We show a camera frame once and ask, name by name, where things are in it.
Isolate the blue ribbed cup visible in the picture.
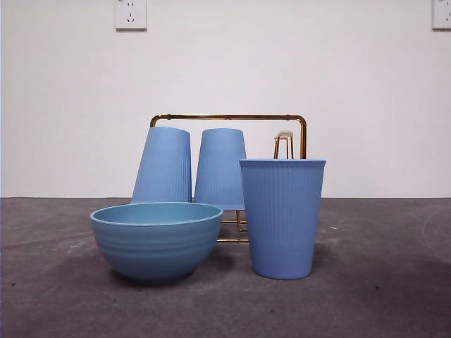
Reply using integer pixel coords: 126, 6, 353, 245
193, 127, 247, 211
238, 158, 327, 281
130, 125, 193, 204

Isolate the blue ribbed bowl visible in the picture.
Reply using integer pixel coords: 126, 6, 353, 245
88, 201, 223, 285

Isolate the gold wire cup rack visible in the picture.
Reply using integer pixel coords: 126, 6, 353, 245
147, 112, 307, 244

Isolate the white wall socket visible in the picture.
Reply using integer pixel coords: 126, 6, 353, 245
114, 0, 147, 30
432, 0, 451, 30

